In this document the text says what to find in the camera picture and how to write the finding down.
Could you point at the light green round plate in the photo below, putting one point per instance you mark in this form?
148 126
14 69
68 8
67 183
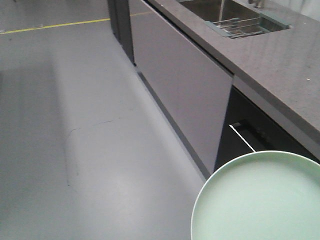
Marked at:
264 195

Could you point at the grey metal drying rack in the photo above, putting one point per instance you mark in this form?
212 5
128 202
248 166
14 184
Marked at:
236 28

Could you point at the black built-in appliance front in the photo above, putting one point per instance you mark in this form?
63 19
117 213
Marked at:
247 129

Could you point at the stainless steel sink basin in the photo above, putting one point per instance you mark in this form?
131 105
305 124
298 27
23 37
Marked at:
218 10

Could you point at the stainless steel faucet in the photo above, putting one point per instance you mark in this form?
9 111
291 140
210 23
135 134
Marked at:
260 4

